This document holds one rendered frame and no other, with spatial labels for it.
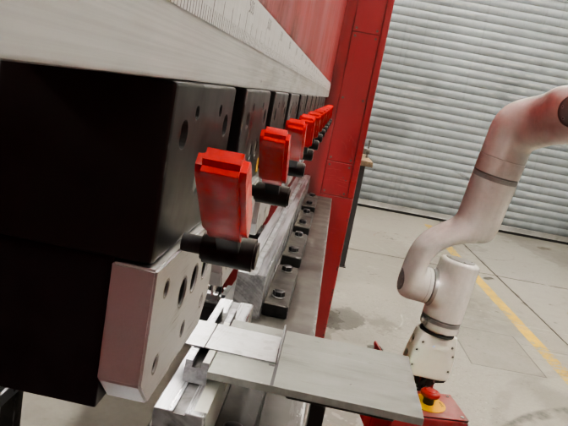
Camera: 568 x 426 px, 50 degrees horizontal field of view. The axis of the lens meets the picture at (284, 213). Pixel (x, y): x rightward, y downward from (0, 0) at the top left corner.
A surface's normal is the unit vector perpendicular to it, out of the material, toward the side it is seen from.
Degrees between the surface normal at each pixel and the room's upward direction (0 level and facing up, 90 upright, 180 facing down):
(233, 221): 139
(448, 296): 90
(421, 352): 88
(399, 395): 0
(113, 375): 90
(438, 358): 90
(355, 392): 0
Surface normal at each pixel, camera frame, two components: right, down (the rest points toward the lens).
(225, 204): -0.20, 0.85
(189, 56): 0.98, 0.19
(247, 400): 0.18, -0.96
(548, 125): -0.99, 0.15
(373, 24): -0.10, 0.18
